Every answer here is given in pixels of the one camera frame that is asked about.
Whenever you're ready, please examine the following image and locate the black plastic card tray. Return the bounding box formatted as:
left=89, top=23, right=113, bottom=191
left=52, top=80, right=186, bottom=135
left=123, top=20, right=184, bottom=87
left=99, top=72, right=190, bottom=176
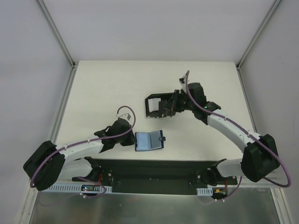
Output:
left=144, top=93, right=176, bottom=118

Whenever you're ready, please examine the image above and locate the blue leather card holder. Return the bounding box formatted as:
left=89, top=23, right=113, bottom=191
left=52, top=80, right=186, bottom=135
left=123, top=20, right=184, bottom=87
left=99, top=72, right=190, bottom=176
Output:
left=135, top=130, right=166, bottom=152

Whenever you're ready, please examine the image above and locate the dark credit card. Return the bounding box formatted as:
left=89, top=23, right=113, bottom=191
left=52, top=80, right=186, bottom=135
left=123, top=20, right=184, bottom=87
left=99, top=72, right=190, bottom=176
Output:
left=149, top=131, right=162, bottom=150

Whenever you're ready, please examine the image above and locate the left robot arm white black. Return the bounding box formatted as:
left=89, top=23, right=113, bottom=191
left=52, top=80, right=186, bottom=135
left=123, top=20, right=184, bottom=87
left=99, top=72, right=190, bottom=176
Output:
left=23, top=113, right=135, bottom=191

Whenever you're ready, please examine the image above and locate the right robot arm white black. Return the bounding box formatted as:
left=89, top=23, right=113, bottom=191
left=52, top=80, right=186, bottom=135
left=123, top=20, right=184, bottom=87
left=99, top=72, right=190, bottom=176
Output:
left=159, top=83, right=281, bottom=185

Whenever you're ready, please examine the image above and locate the white cards stack in tray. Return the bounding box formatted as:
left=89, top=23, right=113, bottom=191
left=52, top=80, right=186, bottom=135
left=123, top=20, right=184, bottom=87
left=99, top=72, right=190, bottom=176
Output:
left=148, top=98, right=161, bottom=112

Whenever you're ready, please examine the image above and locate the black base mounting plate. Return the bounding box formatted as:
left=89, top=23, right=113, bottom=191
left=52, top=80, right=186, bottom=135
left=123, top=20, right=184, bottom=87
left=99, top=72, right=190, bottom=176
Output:
left=71, top=157, right=241, bottom=194

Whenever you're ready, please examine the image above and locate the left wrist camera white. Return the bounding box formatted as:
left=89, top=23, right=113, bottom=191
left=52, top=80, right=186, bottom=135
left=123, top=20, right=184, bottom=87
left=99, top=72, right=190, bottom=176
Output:
left=117, top=113, right=131, bottom=122

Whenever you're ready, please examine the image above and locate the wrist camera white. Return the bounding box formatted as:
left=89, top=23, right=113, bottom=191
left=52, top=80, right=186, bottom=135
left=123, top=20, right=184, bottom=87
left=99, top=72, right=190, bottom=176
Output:
left=179, top=75, right=188, bottom=89
left=117, top=113, right=131, bottom=122

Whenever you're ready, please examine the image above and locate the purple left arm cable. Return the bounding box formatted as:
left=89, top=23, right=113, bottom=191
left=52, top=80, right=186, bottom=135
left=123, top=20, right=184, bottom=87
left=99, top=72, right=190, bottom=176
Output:
left=30, top=106, right=137, bottom=207

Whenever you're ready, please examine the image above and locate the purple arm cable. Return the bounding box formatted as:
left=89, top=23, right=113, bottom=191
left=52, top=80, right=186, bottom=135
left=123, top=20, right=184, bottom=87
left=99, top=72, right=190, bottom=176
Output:
left=179, top=70, right=292, bottom=206
left=30, top=106, right=137, bottom=207

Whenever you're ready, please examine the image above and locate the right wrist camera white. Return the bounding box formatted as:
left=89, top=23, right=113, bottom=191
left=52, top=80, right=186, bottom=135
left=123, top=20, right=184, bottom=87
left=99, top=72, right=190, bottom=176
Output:
left=179, top=75, right=188, bottom=89

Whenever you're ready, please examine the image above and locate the left white cable duct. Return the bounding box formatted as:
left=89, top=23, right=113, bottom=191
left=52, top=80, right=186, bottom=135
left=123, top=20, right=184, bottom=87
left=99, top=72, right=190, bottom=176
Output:
left=43, top=183, right=105, bottom=194

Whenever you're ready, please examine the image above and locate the white cable duct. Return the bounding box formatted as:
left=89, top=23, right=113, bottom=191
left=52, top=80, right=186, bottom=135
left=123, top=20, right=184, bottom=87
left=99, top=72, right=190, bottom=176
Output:
left=196, top=188, right=213, bottom=196
left=43, top=183, right=105, bottom=194

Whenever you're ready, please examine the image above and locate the right white cable duct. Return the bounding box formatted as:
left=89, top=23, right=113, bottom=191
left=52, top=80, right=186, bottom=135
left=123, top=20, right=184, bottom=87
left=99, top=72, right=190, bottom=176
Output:
left=196, top=188, right=213, bottom=196

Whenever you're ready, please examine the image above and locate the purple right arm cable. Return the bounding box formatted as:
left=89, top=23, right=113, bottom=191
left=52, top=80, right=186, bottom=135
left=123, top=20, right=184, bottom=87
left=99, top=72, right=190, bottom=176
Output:
left=179, top=70, right=292, bottom=206

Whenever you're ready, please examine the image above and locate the right aluminium frame post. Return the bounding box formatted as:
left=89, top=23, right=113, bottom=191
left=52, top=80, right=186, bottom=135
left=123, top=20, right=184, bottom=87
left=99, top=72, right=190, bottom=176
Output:
left=235, top=0, right=284, bottom=70

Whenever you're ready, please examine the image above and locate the aluminium frame post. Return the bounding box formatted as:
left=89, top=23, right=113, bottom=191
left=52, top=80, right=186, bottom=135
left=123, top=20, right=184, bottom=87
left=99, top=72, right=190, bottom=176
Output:
left=35, top=0, right=77, bottom=68
left=235, top=0, right=284, bottom=70

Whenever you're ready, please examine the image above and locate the left aluminium frame post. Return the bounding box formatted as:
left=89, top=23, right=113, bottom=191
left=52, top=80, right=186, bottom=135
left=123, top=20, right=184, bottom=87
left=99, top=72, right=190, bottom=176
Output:
left=35, top=0, right=77, bottom=68

